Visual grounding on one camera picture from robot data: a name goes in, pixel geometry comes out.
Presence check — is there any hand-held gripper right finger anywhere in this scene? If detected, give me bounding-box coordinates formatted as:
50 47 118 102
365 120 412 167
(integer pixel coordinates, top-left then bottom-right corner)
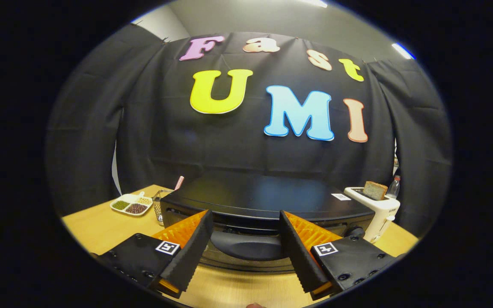
278 210 395 301

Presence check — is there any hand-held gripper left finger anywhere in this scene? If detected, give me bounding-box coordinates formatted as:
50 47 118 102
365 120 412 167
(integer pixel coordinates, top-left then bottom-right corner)
97 209 214 299

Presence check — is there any black toaster oven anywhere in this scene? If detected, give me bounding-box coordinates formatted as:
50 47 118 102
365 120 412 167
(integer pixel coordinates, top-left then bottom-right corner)
160 171 375 273

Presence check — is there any white pop-up toaster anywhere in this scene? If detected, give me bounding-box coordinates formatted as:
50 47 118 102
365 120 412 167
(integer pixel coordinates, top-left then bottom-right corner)
344 186 401 243

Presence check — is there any white divided dish of beans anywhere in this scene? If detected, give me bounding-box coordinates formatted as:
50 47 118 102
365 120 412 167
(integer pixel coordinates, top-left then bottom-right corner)
110 193 153 216

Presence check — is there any brown bread slice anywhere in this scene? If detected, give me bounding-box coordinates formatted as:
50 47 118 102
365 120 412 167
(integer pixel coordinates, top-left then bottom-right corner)
363 181 388 201

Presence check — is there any clear plastic water bottle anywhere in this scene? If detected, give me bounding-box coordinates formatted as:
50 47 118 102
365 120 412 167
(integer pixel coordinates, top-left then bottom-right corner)
386 175 401 199

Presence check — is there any black backdrop cloth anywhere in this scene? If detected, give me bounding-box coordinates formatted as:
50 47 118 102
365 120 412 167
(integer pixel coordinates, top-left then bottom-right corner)
45 24 452 238

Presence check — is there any small ceiling light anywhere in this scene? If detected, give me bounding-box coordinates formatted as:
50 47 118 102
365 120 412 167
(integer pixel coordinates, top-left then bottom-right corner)
392 43 415 60

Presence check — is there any wire mesh holder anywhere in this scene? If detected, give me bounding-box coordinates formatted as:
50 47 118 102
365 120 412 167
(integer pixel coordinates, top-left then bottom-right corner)
152 190 174 226

